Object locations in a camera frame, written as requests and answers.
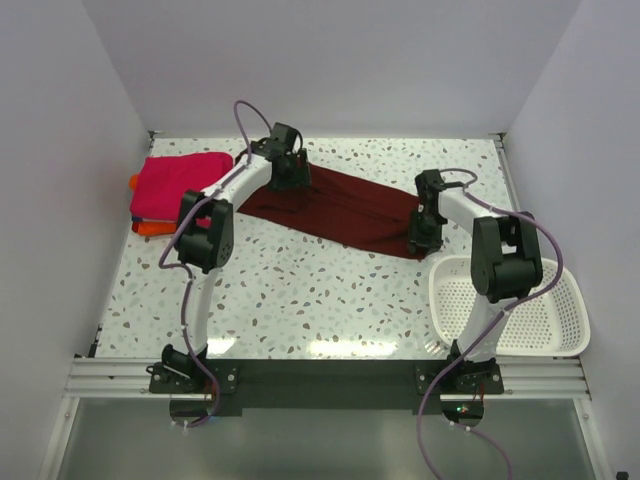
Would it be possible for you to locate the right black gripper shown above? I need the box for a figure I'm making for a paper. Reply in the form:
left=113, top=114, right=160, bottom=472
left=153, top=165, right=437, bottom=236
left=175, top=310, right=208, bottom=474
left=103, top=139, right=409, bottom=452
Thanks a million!
left=408, top=208, right=445, bottom=256

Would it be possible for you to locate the dark red t-shirt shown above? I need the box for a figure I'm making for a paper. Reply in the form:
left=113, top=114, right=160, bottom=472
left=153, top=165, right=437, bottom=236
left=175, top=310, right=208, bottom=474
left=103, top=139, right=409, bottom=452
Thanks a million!
left=238, top=165, right=425, bottom=260

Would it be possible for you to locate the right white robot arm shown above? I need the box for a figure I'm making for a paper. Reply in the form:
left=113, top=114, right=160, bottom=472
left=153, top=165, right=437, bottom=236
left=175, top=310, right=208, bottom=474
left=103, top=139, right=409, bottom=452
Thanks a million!
left=408, top=169, right=543, bottom=393

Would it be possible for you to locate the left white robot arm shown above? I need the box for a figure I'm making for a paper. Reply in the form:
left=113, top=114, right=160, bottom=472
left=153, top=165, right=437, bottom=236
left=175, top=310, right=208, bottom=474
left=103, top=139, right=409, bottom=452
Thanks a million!
left=159, top=123, right=311, bottom=392

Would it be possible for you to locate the folded pink t-shirt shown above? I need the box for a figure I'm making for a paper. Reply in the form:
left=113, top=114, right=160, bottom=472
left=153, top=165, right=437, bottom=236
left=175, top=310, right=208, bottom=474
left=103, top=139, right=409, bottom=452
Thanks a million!
left=130, top=152, right=233, bottom=222

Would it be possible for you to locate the folded orange t-shirt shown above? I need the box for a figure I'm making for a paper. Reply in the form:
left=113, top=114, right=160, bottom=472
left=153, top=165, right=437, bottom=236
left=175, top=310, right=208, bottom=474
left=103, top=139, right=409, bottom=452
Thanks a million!
left=128, top=174, right=179, bottom=237

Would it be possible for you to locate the white perforated plastic basket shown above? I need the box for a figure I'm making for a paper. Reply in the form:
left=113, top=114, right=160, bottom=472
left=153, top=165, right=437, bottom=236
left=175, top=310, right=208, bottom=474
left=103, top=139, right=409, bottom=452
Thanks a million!
left=429, top=255, right=591, bottom=357

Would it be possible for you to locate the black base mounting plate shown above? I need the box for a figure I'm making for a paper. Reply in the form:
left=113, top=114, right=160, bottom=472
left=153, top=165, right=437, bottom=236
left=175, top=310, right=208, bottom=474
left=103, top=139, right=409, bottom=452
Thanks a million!
left=146, top=352, right=505, bottom=419

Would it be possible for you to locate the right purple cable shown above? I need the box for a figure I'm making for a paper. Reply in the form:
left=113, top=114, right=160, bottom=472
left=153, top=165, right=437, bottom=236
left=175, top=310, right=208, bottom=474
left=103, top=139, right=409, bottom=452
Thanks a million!
left=415, top=168, right=565, bottom=480

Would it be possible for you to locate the aluminium extrusion rail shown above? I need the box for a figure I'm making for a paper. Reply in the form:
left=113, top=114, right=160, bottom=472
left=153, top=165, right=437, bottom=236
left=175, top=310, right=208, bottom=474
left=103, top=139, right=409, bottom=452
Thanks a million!
left=63, top=357, right=591, bottom=400

